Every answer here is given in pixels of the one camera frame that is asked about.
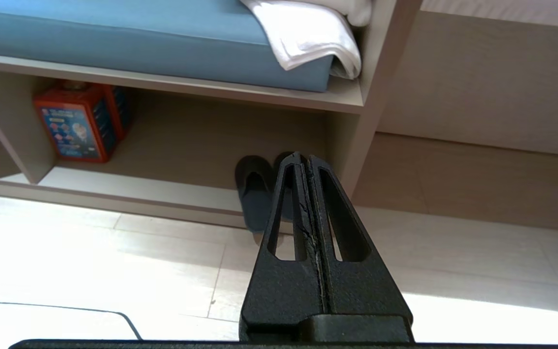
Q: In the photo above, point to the white folded blanket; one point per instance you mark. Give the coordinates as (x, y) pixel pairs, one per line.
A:
(315, 34)

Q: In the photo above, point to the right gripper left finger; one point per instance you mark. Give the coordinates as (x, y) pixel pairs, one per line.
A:
(284, 291)

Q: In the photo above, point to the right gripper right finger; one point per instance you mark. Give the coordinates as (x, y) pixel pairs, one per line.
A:
(361, 291)

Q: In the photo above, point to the orange and blue toy box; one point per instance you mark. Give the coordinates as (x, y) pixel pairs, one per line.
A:
(81, 121)

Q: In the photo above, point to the dark blue slipper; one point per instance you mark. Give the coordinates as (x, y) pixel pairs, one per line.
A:
(255, 194)

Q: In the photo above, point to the blue mattress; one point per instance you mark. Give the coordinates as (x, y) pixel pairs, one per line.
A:
(153, 39)

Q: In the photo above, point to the beige wooden bed frame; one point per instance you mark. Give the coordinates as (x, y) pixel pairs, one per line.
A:
(201, 160)

